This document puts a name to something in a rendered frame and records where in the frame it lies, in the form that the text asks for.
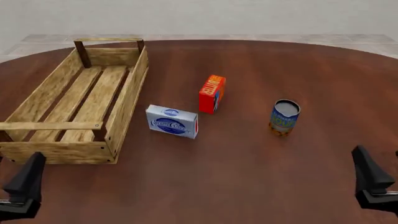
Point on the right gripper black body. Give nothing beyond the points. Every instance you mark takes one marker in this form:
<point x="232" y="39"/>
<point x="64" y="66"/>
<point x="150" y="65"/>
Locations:
<point x="379" y="200"/>

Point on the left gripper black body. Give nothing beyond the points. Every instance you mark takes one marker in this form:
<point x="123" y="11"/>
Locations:
<point x="21" y="208"/>

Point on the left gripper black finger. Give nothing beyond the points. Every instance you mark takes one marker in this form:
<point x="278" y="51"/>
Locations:
<point x="26" y="179"/>

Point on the wooden slat tray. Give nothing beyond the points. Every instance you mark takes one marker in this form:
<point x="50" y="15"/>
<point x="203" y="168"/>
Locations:
<point x="93" y="98"/>

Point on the white blue cream cheese box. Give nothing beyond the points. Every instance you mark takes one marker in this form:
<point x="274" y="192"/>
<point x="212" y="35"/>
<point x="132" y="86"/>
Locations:
<point x="171" y="121"/>

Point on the blue soup can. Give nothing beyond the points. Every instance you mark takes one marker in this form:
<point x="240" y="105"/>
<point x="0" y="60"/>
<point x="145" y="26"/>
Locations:
<point x="283" y="119"/>

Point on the red orange butter box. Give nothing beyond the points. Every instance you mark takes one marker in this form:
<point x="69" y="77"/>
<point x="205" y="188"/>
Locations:
<point x="210" y="98"/>

